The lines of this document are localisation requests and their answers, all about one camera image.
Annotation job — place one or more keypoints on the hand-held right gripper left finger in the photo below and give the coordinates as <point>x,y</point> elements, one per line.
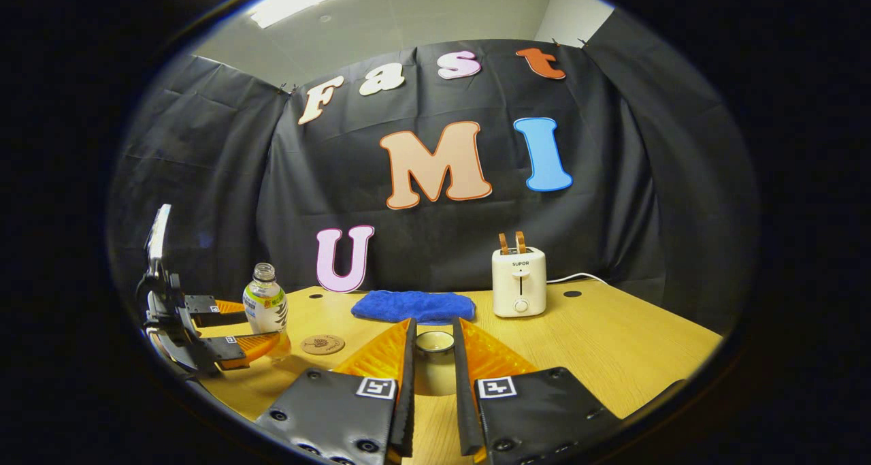
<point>407,397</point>

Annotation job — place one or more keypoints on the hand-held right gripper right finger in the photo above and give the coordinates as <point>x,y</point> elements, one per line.
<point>464,397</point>

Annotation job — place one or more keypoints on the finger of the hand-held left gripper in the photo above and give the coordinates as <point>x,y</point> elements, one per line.
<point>218,318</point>
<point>221,349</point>

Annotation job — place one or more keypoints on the cream teacup lid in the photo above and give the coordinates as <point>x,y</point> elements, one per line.
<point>434,373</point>

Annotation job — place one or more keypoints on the clear water bottle white label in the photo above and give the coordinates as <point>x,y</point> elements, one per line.
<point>264,308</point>

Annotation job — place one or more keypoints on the round cork coaster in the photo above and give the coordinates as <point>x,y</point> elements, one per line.
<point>322,344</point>

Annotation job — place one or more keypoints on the blue towel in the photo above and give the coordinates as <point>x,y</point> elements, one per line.
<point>415,306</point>

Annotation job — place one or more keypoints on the cream toaster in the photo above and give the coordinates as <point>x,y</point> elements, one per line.
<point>518,281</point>

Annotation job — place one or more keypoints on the toast bread slice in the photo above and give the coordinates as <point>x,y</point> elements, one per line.
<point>503,244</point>
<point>520,242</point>

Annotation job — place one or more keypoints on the black backdrop cloth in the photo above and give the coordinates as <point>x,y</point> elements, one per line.
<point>612,179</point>

